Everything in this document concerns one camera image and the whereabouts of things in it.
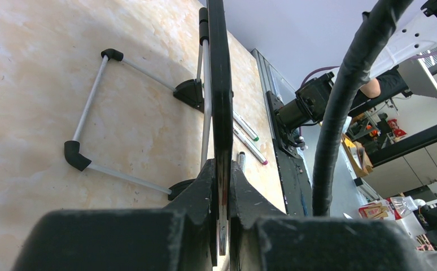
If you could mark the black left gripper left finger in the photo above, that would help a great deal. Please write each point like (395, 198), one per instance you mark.
(179, 236)

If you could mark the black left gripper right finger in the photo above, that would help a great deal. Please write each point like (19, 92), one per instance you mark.
(264, 238)

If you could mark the white whiteboard black frame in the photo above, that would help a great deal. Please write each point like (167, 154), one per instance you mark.
(152, 119)

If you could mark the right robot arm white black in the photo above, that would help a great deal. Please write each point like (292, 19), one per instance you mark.
(378, 46)

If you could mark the black cap whiteboard marker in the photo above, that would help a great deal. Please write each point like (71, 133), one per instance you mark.
(241, 160)

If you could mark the magenta cap whiteboard marker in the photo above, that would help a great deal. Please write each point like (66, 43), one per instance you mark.
(250, 146)

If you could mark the green cap whiteboard marker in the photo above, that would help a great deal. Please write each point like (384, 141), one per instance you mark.
(245, 126)

